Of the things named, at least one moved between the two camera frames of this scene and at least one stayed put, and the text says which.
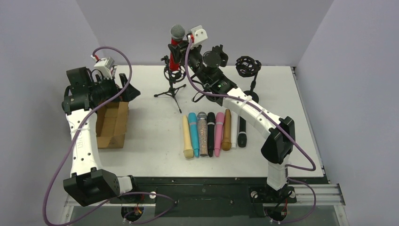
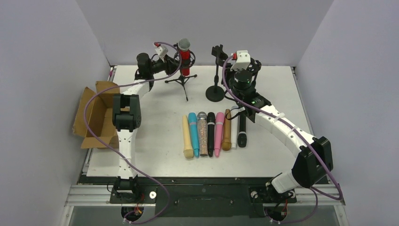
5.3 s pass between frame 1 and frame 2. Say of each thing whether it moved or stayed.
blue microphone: stayed
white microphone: stayed
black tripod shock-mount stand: moved
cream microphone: stayed
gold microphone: stayed
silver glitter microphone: stayed
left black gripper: moved
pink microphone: stayed
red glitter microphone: moved
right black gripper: moved
